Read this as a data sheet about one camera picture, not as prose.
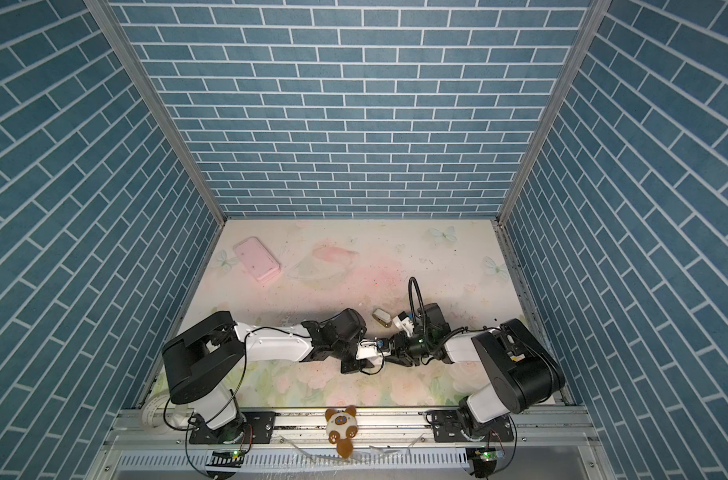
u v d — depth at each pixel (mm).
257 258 1050
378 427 755
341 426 719
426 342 726
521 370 457
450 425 736
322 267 1058
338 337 682
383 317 908
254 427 731
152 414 753
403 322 856
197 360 461
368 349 742
